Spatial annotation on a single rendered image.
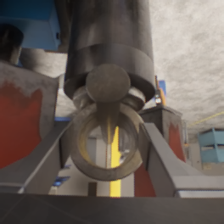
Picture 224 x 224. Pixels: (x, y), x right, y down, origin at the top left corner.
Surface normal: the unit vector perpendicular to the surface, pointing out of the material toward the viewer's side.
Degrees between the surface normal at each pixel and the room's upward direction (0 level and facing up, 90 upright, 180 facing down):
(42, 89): 90
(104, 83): 90
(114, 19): 90
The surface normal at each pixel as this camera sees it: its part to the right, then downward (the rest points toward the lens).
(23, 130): 0.65, -0.22
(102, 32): -0.17, -0.31
